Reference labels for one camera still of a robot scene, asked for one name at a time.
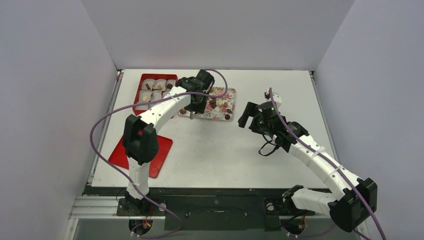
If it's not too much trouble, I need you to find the red box lid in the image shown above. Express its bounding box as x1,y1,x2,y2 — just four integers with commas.
108,135,173,179

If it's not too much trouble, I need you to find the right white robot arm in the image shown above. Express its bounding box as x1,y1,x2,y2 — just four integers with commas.
237,101,378,233

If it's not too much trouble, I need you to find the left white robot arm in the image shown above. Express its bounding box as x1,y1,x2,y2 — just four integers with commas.
122,69,215,215

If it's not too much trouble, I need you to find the red chocolate box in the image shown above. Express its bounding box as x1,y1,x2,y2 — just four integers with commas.
132,73,178,115

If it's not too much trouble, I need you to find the floral serving tray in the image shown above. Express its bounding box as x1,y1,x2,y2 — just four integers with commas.
194,87,237,122

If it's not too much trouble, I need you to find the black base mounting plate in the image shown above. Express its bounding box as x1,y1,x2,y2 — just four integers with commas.
83,186,315,232

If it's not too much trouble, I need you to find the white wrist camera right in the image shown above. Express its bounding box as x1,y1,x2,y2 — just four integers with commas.
264,91,282,109

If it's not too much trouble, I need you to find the black looped cable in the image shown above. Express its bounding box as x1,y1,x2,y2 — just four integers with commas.
257,135,281,158

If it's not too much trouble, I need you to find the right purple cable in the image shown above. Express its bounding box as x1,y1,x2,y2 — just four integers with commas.
268,87,388,240

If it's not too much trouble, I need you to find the purple cable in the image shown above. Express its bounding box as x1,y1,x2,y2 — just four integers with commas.
268,87,388,240
89,68,229,240

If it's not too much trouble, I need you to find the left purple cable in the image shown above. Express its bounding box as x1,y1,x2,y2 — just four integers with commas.
89,68,229,240

